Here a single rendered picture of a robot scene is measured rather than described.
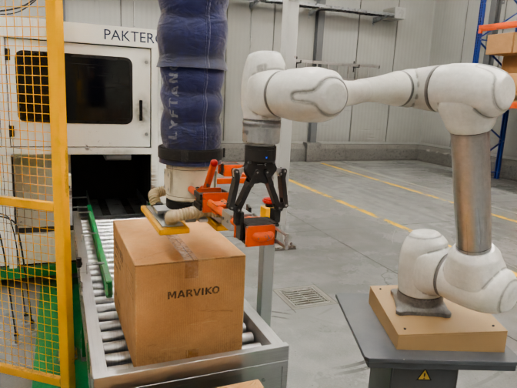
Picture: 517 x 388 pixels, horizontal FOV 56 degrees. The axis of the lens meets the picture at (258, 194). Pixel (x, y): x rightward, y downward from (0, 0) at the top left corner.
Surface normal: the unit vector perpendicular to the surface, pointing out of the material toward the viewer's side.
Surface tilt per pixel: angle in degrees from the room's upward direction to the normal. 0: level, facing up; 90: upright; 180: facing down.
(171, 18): 75
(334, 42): 90
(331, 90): 91
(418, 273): 94
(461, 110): 114
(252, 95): 92
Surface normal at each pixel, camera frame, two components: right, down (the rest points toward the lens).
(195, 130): 0.16, -0.02
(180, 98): -0.28, -0.16
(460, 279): -0.78, 0.32
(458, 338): 0.04, 0.21
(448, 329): -0.02, -0.97
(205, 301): 0.39, 0.21
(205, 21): 0.43, -0.07
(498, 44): -0.93, 0.03
